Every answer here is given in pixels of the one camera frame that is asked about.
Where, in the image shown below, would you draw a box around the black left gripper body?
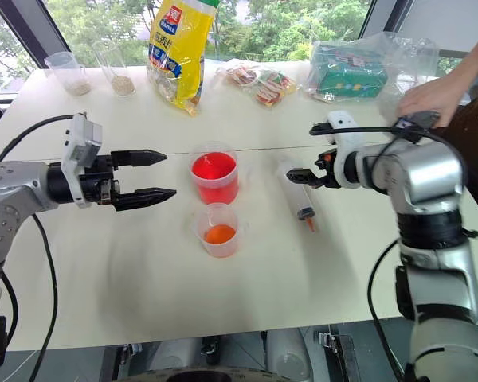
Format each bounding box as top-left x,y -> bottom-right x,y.
78,154 -> 123,206

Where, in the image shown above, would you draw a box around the yellow snack bag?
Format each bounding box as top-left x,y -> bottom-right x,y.
146,0 -> 221,118

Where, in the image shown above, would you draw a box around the dark brown furniture panel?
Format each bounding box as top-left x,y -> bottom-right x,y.
437,93 -> 478,228

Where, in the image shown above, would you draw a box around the black metal bracket under table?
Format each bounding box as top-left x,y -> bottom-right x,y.
316,325 -> 360,382

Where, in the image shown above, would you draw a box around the grey rounded shape under table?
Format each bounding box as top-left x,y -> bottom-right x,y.
149,337 -> 208,374
264,328 -> 316,382

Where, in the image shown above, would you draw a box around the clear plastic syringe orange tip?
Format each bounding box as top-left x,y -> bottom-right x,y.
276,156 -> 319,234

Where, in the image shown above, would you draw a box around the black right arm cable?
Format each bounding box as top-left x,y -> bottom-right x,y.
308,121 -> 470,382

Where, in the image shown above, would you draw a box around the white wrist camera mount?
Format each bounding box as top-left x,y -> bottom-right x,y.
326,110 -> 370,189
60,112 -> 104,209

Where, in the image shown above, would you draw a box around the person's bare hand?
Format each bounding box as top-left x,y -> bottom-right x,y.
396,76 -> 469,129

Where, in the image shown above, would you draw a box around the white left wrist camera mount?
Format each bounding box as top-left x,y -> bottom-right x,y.
60,112 -> 104,209

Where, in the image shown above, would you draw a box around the cup of red liquid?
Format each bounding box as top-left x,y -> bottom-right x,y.
189,142 -> 241,206

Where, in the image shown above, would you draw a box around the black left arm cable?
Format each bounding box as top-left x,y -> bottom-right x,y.
0,114 -> 76,382

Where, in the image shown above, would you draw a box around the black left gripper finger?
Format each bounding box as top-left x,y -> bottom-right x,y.
110,149 -> 169,169
112,185 -> 178,212

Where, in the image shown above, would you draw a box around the red green snack packet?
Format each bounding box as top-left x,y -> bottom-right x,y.
253,68 -> 299,107

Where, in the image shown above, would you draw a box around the clear measuring cup with grains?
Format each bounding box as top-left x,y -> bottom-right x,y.
43,51 -> 93,98

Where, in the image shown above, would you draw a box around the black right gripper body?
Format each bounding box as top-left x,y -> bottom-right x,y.
312,148 -> 343,190

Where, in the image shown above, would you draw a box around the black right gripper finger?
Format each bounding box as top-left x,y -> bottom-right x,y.
284,168 -> 320,187
313,149 -> 338,173

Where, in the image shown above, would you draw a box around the tall clear cup with grains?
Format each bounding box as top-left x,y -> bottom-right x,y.
91,39 -> 138,98

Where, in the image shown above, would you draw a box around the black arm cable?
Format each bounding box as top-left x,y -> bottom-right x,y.
308,121 -> 470,382
0,114 -> 76,382

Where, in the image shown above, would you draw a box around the dark cable connector block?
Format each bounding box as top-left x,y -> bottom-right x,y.
394,111 -> 441,145

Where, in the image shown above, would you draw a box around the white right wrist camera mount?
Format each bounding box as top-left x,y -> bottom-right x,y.
326,110 -> 370,189

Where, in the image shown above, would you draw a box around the red white snack packet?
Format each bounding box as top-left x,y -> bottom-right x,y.
216,58 -> 261,88

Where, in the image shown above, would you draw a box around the cup of orange liquid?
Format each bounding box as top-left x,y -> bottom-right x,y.
194,202 -> 241,260

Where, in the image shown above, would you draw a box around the green box in plastic bag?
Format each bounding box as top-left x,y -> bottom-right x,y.
305,30 -> 440,105

